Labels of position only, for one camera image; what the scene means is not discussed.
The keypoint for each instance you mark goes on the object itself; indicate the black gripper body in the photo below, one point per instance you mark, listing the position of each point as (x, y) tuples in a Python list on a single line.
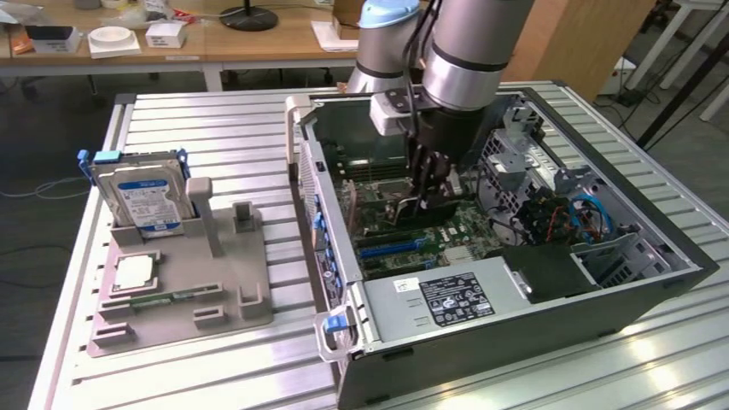
[(451, 132)]

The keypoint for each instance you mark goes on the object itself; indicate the graphics card with metal bracket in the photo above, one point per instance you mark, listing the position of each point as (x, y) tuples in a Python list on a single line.
[(433, 218)]

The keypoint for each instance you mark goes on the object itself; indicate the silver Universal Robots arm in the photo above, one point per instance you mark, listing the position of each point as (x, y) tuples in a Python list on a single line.
[(466, 64)]

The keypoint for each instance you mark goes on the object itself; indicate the metal disk bay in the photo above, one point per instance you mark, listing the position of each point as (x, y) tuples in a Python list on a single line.
[(511, 171)]

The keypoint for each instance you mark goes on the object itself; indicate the green motherboard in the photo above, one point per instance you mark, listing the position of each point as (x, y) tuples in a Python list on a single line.
[(461, 243)]

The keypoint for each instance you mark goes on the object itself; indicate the blue expansion slot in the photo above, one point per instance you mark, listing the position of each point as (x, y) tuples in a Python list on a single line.
[(393, 247)]

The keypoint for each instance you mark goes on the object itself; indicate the black plastic shroud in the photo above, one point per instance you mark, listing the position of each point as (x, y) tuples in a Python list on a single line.
[(546, 269)]

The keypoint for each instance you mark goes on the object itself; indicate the white paper stack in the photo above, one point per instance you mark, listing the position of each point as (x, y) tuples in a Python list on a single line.
[(333, 40)]

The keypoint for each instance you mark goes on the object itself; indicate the wooden cabinet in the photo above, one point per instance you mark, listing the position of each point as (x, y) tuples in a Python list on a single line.
[(574, 42)]

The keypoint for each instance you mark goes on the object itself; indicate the grey power supply unit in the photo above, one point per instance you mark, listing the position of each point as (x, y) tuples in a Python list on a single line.
[(393, 307)]

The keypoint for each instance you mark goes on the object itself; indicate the brown cardboard box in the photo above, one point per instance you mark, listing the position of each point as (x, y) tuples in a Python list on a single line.
[(346, 13)]

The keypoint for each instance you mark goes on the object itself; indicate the blue case latch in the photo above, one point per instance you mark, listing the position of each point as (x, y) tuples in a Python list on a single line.
[(333, 323)]

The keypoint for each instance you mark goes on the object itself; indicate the black open PC case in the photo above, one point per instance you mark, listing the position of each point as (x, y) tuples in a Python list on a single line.
[(511, 333)]

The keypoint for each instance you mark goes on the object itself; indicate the wooden desk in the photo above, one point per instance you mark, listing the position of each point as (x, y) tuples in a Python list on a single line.
[(255, 47)]

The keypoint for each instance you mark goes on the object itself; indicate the black slanted pole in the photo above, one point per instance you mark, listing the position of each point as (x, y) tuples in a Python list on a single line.
[(677, 85)]

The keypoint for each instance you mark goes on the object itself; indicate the black round lamp base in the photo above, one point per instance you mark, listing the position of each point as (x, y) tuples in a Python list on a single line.
[(247, 19)]

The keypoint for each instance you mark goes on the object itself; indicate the grey parts rack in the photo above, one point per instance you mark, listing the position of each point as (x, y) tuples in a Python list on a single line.
[(187, 273)]

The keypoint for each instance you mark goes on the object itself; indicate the hard disk in blue caddy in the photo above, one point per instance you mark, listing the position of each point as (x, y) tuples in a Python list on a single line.
[(145, 200)]

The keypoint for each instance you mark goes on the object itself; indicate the green RAM stick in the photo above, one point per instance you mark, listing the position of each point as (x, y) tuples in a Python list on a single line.
[(165, 296)]

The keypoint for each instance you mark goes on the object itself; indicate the silver CPU chip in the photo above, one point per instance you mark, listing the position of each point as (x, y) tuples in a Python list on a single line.
[(134, 273)]

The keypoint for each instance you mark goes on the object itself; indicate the small white printed box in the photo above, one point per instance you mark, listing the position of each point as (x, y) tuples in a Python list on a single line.
[(165, 36)]

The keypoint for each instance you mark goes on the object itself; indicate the white box with round dish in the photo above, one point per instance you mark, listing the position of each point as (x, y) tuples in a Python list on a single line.
[(113, 42)]

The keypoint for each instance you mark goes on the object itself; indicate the white box with dark lid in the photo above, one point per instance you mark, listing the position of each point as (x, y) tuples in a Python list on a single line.
[(53, 40)]

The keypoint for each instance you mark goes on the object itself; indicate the orange flat item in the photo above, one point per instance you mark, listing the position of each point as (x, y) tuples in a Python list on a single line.
[(20, 45)]

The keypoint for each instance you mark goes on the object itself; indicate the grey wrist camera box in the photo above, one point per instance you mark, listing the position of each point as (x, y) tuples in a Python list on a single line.
[(386, 117)]

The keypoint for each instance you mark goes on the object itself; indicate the white table frame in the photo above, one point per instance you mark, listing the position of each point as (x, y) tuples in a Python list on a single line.
[(683, 25)]

